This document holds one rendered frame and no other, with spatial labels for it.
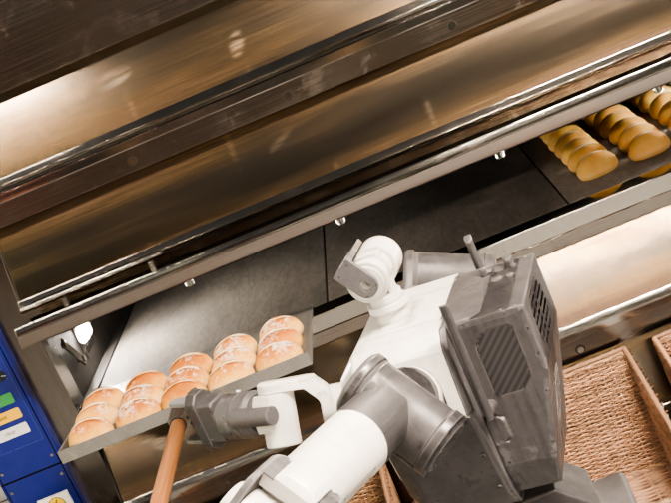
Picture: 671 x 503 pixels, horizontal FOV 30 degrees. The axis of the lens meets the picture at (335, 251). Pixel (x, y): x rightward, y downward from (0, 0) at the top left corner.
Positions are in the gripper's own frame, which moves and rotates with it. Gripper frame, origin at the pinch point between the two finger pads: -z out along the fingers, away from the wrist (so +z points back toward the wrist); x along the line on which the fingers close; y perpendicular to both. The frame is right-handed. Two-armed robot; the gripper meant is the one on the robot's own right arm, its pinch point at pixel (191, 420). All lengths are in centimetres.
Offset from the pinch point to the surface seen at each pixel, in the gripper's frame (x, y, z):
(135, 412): -2.4, 1.2, -15.8
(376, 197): -21, 47, 27
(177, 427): -1.5, -5.0, 1.4
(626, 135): -2, 113, 51
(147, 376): -3.5, 15.1, -24.5
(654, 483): 61, 63, 54
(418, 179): -21, 52, 35
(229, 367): -3.5, 14.0, 1.0
